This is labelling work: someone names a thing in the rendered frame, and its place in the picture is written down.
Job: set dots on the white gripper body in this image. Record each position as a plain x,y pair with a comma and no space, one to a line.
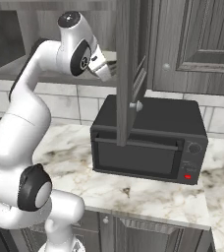
100,69

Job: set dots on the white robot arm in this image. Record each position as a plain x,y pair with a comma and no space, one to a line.
19,131

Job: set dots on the open grey wooden cupboard door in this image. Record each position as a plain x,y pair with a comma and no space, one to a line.
123,65

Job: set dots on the round grey cupboard knob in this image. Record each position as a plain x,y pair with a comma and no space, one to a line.
105,220
137,105
166,67

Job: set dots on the black microwave oven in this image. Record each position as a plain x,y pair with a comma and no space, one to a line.
169,118

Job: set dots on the closed grey wooden cupboard door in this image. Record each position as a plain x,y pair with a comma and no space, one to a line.
202,39

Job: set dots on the grey base cupboard door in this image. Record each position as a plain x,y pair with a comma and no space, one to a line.
89,231
150,236

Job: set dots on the grey wooden wall cupboard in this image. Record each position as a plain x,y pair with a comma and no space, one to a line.
51,19

